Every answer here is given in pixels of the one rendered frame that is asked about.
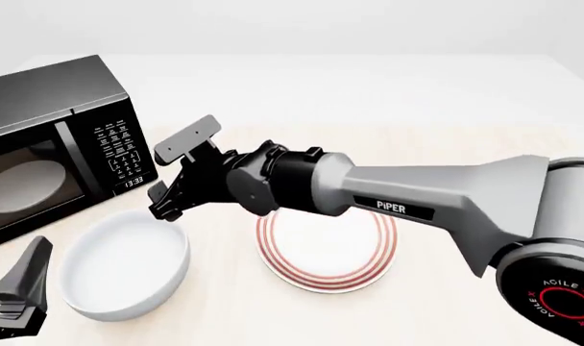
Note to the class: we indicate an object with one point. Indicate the black microwave oven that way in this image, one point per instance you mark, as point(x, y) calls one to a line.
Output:
point(42, 108)

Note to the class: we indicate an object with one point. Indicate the white bowl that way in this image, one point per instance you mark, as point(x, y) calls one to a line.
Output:
point(124, 266)

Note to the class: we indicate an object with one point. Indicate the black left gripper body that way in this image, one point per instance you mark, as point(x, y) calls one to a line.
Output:
point(13, 322)

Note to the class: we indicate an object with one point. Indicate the small flat plate on stalk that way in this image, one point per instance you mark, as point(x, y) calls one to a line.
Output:
point(188, 138)

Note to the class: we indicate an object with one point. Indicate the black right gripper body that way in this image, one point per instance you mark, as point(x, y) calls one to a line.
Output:
point(203, 184)

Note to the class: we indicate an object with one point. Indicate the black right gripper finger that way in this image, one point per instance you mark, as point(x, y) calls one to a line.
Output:
point(157, 191)
point(167, 212)

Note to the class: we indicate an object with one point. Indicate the grey and black right robot arm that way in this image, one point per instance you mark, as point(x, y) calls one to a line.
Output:
point(393, 187)

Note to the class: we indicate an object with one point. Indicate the white plate with red rings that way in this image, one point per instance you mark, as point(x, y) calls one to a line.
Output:
point(328, 252)

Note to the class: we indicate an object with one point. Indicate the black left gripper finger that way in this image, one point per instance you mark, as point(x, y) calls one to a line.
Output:
point(30, 277)

